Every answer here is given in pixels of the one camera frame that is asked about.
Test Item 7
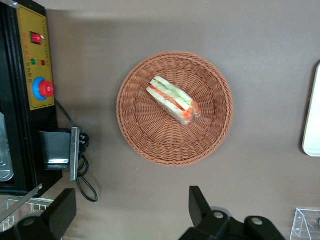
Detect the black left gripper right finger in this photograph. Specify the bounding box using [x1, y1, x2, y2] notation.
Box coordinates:
[178, 186, 231, 240]

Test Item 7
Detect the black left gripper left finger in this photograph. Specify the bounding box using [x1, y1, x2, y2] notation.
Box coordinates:
[14, 188, 77, 240]

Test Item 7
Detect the plastic-wrapped sandwich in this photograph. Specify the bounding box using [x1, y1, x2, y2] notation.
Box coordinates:
[146, 76, 202, 127]

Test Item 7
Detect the brown woven wicker basket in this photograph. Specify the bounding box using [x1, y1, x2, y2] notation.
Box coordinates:
[116, 51, 234, 167]

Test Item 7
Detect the white plastic tray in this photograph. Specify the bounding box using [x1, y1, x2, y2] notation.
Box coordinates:
[301, 60, 320, 158]

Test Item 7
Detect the silver metal bar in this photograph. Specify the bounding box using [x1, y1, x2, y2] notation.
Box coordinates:
[0, 183, 44, 224]

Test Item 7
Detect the grey metal plate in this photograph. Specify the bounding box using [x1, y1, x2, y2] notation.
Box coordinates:
[69, 126, 81, 182]

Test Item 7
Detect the clear plastic container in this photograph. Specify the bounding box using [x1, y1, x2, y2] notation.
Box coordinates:
[0, 111, 14, 183]

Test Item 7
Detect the black machine with yellow panel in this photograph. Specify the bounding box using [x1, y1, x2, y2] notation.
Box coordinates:
[0, 0, 64, 199]

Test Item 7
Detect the clear acrylic box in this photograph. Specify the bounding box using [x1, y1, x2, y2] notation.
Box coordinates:
[289, 207, 320, 240]

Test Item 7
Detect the red emergency stop button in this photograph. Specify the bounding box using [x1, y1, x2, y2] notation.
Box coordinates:
[32, 76, 55, 101]

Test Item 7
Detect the white wire rack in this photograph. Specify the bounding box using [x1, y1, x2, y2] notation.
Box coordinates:
[0, 196, 55, 235]

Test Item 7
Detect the black power cable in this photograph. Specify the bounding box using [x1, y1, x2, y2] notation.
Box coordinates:
[54, 97, 99, 203]

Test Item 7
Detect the black metal bracket box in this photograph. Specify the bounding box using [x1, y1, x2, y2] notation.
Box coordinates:
[39, 128, 73, 171]

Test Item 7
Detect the red rocker power switch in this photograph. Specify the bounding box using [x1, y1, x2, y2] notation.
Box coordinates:
[30, 31, 42, 46]

